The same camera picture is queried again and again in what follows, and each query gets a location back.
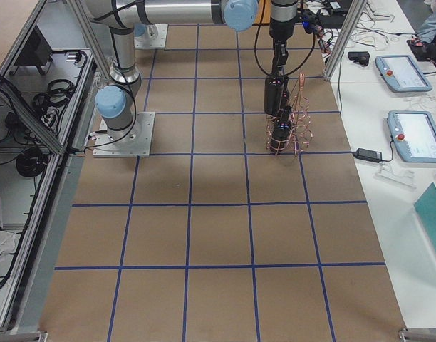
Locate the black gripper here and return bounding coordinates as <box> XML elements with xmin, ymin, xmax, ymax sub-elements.
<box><xmin>271</xmin><ymin>39</ymin><xmax>289</xmax><ymax>76</ymax></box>

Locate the dark wine bottle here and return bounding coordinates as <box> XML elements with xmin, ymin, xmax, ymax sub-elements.
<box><xmin>264</xmin><ymin>75</ymin><xmax>289</xmax><ymax>117</ymax></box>
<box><xmin>269</xmin><ymin>105</ymin><xmax>292</xmax><ymax>154</ymax></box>

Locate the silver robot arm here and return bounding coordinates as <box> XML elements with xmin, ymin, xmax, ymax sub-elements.
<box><xmin>85</xmin><ymin>1</ymin><xmax>300</xmax><ymax>115</ymax></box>

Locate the black device on table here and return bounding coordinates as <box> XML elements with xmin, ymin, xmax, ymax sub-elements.
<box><xmin>347</xmin><ymin>51</ymin><xmax>370</xmax><ymax>66</ymax></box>

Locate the grey teach pendant upper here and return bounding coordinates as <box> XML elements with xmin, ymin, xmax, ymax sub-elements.
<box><xmin>375</xmin><ymin>55</ymin><xmax>432</xmax><ymax>93</ymax></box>

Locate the grey teach pendant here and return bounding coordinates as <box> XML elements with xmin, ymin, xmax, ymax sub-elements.
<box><xmin>387</xmin><ymin>110</ymin><xmax>436</xmax><ymax>164</ymax></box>
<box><xmin>375</xmin><ymin>55</ymin><xmax>432</xmax><ymax>93</ymax></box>

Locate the black power adapter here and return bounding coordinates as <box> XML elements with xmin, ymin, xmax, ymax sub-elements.
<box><xmin>353</xmin><ymin>148</ymin><xmax>383</xmax><ymax>163</ymax></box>

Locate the grey teach pendant lower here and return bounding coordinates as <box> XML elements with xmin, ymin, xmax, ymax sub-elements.
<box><xmin>387</xmin><ymin>110</ymin><xmax>436</xmax><ymax>164</ymax></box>

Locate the clear acrylic holder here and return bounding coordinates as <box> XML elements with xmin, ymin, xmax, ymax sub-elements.
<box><xmin>375</xmin><ymin>162</ymin><xmax>417</xmax><ymax>189</ymax></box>

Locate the teal board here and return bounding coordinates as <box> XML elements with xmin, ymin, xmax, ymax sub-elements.
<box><xmin>415</xmin><ymin>183</ymin><xmax>436</xmax><ymax>251</ymax></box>

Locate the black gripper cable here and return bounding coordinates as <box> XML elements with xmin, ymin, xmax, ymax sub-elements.
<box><xmin>254</xmin><ymin>0</ymin><xmax>317</xmax><ymax>77</ymax></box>

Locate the copper wire bottle basket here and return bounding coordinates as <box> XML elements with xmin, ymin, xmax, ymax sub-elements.
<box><xmin>266</xmin><ymin>72</ymin><xmax>313</xmax><ymax>155</ymax></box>

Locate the aluminium frame post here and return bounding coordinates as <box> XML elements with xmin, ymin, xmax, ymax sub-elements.
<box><xmin>323</xmin><ymin>0</ymin><xmax>366</xmax><ymax>81</ymax></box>

